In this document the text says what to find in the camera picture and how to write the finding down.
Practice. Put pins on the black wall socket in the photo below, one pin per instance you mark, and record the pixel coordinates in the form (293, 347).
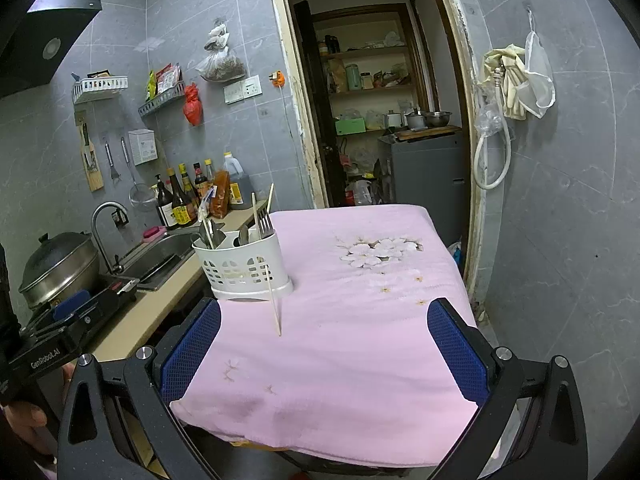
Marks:
(118, 218)

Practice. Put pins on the yellow capped sauce bottle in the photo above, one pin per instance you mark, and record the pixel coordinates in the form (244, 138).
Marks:
(209, 170)

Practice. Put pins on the black range hood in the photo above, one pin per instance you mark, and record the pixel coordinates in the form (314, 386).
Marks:
(45, 35)

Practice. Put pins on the clear plastic bottle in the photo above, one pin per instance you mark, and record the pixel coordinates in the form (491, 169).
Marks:
(363, 194)

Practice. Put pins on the white plastic utensil basket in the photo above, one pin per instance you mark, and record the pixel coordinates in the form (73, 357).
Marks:
(240, 270)

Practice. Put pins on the red capped sauce bottle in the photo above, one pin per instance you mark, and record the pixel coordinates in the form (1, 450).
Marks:
(200, 180)

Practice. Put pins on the large oil jug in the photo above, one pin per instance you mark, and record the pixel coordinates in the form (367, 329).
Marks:
(240, 185)

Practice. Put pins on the orange chili packet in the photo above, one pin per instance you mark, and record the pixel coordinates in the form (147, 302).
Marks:
(221, 195)

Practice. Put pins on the cream rubber gloves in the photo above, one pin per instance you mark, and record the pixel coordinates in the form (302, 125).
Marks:
(505, 80)

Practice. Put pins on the dark sauce bottle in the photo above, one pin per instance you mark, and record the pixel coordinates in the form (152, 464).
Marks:
(189, 190)

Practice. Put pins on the wooden shelf unit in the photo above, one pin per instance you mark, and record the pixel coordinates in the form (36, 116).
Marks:
(370, 52)

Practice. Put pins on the wooden cutting board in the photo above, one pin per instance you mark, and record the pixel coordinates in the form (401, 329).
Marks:
(430, 132)

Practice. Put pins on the white mesh bag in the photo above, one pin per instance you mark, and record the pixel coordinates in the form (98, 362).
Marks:
(540, 85)

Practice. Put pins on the white blue packet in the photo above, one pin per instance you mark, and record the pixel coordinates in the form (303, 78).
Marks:
(207, 202)

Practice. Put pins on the soy sauce bottle yellow label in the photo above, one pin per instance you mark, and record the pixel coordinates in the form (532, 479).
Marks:
(180, 210)

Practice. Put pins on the clear bag of dried goods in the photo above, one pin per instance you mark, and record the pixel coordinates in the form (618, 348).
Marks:
(220, 65)

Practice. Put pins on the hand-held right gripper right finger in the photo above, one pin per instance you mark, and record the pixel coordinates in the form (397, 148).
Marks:
(457, 355)

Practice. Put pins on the steel fork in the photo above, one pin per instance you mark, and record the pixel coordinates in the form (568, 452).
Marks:
(268, 224)
(259, 225)

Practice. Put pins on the worn door frame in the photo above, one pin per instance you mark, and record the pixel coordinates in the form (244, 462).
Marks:
(295, 85)

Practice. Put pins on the dark wooden door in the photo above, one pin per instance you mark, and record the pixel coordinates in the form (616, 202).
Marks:
(315, 110)

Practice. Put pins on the green box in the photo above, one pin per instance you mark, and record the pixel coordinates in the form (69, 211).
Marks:
(350, 126)

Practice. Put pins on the small steel pot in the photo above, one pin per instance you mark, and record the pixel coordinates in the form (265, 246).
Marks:
(415, 120)

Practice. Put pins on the steel sink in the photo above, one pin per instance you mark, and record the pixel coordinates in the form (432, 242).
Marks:
(160, 255)

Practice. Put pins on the wooden chopstick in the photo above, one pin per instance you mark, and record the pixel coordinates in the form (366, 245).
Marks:
(276, 315)
(270, 197)

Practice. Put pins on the grey wall shelf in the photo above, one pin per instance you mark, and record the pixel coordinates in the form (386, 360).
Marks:
(160, 102)

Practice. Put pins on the hanging steel peeler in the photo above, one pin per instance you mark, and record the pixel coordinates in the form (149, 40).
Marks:
(112, 165)

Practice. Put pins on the red seasoning packet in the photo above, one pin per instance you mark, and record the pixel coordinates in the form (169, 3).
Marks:
(168, 79)

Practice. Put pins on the hanging steel strainer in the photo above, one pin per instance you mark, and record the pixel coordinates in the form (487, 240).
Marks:
(141, 195)

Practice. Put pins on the pink floral tablecloth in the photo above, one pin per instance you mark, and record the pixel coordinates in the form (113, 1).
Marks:
(350, 340)

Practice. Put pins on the clear plastic bag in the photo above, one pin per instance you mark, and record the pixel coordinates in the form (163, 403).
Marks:
(485, 117)

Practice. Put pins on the steel pot with lid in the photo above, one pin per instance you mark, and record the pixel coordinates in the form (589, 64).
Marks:
(57, 270)

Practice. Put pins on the yellow green seasoning packet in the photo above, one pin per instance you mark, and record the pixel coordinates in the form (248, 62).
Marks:
(151, 85)

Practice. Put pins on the grey cabinet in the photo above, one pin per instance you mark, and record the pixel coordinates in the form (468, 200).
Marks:
(425, 170)

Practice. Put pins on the person's left hand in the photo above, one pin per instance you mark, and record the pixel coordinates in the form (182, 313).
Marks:
(25, 416)

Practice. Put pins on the white wall switch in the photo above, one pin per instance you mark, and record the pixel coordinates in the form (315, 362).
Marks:
(233, 93)

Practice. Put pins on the beige kitchen counter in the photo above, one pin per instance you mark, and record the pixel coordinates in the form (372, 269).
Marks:
(165, 310)

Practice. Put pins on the black induction cooker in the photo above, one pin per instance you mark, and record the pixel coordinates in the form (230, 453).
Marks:
(127, 292)

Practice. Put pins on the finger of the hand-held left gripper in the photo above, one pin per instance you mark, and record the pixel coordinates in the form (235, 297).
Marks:
(74, 306)
(95, 315)

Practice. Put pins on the dark pump bottle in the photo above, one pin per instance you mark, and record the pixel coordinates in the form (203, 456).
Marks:
(163, 207)

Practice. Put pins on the white paper box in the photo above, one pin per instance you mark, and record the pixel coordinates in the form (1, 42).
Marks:
(142, 147)

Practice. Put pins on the white wall socket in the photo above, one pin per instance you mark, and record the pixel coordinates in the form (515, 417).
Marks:
(251, 87)

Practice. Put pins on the white wall basket shelf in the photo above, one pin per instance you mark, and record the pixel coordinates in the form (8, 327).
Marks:
(100, 87)

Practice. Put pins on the orange plug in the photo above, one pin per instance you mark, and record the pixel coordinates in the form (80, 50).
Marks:
(277, 78)

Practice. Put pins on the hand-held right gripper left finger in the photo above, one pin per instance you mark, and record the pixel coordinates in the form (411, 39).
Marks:
(190, 355)

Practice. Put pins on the red plastic bag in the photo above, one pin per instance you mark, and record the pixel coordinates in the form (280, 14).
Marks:
(193, 107)

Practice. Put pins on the steel bowl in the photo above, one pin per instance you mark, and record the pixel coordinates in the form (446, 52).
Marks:
(436, 119)

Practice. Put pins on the hanging wooden board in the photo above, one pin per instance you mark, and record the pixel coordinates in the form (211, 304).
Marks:
(90, 160)

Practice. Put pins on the steel faucet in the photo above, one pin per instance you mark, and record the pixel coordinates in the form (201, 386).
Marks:
(100, 215)

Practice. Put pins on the green jar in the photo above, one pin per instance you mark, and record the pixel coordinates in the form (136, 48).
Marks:
(352, 77)

